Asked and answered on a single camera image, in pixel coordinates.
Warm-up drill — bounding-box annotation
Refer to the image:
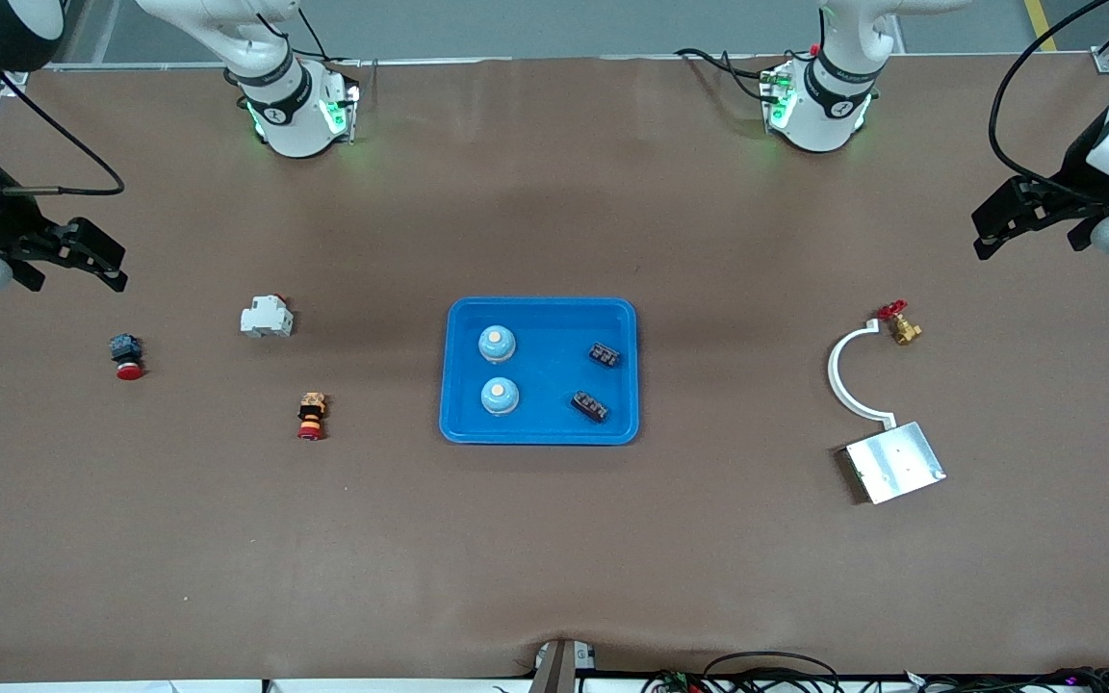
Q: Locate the metal table edge bracket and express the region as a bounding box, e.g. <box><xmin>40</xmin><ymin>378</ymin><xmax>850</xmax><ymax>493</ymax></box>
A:
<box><xmin>530</xmin><ymin>638</ymin><xmax>599</xmax><ymax>693</ymax></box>

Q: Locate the white circuit breaker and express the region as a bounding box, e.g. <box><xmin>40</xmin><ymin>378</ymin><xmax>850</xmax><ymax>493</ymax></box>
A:
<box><xmin>240</xmin><ymin>293</ymin><xmax>295</xmax><ymax>340</ymax></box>

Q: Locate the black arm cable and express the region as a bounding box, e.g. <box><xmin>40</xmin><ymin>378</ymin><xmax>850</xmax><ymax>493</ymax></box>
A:
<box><xmin>988</xmin><ymin>0</ymin><xmax>1109</xmax><ymax>203</ymax></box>
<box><xmin>0</xmin><ymin>67</ymin><xmax>125</xmax><ymax>196</ymax></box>

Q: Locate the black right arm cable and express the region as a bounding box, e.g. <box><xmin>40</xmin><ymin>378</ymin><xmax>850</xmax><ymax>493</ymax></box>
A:
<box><xmin>0</xmin><ymin>67</ymin><xmax>125</xmax><ymax>196</ymax></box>

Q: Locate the blue desk bell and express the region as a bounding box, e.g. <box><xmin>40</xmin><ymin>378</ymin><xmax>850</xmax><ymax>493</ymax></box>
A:
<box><xmin>480</xmin><ymin>376</ymin><xmax>522</xmax><ymax>417</ymax></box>
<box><xmin>477</xmin><ymin>324</ymin><xmax>518</xmax><ymax>365</ymax></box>

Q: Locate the black cable bundle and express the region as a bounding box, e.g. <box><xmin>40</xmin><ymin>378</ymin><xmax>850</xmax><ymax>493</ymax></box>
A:
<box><xmin>901</xmin><ymin>666</ymin><xmax>1109</xmax><ymax>693</ymax></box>

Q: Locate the black left base cable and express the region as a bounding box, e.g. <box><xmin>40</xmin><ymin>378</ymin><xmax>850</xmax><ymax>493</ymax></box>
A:
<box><xmin>675</xmin><ymin>48</ymin><xmax>777</xmax><ymax>102</ymax></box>

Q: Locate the silver metal box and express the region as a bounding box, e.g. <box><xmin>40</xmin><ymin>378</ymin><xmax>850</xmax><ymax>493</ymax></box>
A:
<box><xmin>841</xmin><ymin>421</ymin><xmax>947</xmax><ymax>505</ymax></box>

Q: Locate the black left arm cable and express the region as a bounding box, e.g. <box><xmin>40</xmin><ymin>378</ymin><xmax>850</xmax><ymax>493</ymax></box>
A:
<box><xmin>988</xmin><ymin>0</ymin><xmax>1109</xmax><ymax>203</ymax></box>

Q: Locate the black right base cable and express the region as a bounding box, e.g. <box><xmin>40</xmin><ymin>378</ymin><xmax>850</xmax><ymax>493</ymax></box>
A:
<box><xmin>290</xmin><ymin>8</ymin><xmax>377</xmax><ymax>68</ymax></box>

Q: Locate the blue plastic tray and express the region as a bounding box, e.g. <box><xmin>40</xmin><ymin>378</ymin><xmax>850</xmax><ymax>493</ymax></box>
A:
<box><xmin>438</xmin><ymin>296</ymin><xmax>640</xmax><ymax>447</ymax></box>

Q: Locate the black base cable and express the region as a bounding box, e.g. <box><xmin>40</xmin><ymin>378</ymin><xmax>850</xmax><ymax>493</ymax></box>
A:
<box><xmin>290</xmin><ymin>8</ymin><xmax>377</xmax><ymax>68</ymax></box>
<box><xmin>675</xmin><ymin>48</ymin><xmax>777</xmax><ymax>102</ymax></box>

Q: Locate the white semicircular pipe clamp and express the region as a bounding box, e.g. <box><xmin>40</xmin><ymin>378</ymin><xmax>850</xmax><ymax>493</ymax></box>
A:
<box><xmin>827</xmin><ymin>319</ymin><xmax>897</xmax><ymax>427</ymax></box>

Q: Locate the red yellow push button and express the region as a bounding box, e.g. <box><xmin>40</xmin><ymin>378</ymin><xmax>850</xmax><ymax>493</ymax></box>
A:
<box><xmin>297</xmin><ymin>391</ymin><xmax>329</xmax><ymax>442</ymax></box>

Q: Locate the red mushroom button blue block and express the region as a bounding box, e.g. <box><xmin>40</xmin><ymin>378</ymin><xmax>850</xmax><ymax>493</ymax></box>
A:
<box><xmin>109</xmin><ymin>333</ymin><xmax>145</xmax><ymax>381</ymax></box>

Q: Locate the black looped cable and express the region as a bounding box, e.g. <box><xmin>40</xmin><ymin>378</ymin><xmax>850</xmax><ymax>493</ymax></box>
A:
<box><xmin>702</xmin><ymin>652</ymin><xmax>842</xmax><ymax>693</ymax></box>

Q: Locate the brass valve red handle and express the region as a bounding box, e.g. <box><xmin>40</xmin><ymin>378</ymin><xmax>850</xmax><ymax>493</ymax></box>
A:
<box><xmin>879</xmin><ymin>299</ymin><xmax>923</xmax><ymax>347</ymax></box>

